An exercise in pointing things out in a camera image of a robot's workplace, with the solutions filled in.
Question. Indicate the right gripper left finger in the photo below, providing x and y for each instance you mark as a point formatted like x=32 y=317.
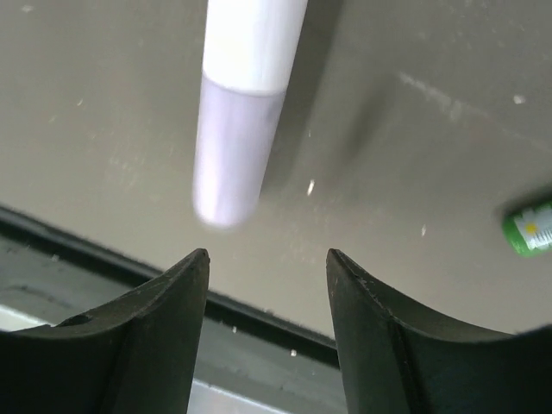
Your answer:
x=135 y=354

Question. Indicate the white lavender tube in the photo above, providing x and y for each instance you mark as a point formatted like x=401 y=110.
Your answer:
x=249 y=51

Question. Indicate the green mascara tube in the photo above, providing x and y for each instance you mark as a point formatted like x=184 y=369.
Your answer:
x=528 y=230

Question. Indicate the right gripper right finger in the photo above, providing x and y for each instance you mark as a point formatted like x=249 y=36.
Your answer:
x=397 y=355

